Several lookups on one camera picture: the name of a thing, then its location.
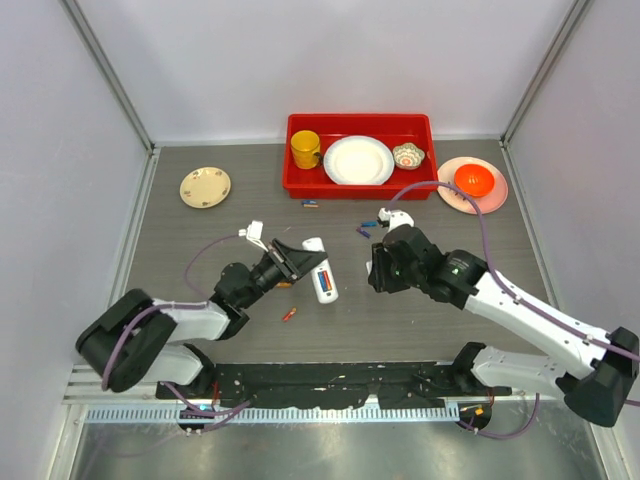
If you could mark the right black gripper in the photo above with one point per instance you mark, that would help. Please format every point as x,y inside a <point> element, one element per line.
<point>376,278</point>

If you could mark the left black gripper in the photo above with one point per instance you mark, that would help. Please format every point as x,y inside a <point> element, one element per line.
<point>292,263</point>

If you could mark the white remote control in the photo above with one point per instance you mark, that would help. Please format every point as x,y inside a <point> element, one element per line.
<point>315,244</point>

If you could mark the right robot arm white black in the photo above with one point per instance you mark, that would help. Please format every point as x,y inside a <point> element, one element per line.
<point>590,369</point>

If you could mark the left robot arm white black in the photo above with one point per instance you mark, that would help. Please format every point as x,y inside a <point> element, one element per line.
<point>140,339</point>

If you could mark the purple battery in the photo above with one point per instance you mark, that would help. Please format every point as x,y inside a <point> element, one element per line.
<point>363,233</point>

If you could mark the red orange battery front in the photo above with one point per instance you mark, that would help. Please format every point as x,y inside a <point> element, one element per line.
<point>289,315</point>

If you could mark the pink plate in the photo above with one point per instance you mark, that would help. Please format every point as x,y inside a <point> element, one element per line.
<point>457,199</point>

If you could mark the white plate in tray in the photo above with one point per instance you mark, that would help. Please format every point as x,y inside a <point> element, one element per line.
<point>358,160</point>

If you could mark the yellow mug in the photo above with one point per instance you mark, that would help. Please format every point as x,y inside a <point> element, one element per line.
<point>306,149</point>

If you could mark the cream floral plate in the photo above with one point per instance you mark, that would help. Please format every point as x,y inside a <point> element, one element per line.
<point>205,187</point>

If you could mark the small patterned bowl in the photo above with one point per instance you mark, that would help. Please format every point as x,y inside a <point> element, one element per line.
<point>408,156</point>

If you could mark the orange bowl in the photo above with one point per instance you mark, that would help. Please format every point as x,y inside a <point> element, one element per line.
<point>475,180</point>

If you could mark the red plastic tray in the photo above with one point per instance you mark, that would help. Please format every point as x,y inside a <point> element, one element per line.
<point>392,129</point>

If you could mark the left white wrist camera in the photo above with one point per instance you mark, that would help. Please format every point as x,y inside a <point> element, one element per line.
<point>253,234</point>

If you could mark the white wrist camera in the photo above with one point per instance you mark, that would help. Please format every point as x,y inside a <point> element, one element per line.
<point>393,219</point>
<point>253,234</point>

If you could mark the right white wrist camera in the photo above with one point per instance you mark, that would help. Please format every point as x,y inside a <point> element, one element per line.
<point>393,219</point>

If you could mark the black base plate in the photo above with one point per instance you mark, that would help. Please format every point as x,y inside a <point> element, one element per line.
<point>328,386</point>

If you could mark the slotted cable duct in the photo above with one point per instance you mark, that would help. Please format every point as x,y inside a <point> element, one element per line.
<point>370,413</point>

